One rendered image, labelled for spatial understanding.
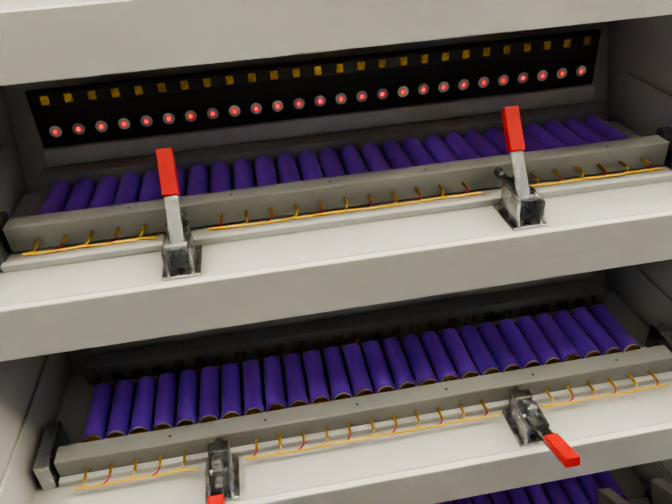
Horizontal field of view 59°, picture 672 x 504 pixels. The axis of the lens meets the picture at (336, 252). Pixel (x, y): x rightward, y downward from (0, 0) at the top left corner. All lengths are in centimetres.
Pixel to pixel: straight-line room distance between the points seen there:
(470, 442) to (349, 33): 35
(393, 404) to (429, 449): 5
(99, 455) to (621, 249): 46
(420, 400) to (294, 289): 17
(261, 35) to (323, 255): 16
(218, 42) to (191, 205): 13
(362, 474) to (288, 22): 36
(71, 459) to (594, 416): 45
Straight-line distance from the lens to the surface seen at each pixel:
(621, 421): 60
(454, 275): 47
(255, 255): 46
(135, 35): 44
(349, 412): 54
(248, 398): 57
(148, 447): 56
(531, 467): 57
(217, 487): 51
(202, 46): 43
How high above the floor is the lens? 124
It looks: 15 degrees down
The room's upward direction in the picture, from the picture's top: 6 degrees counter-clockwise
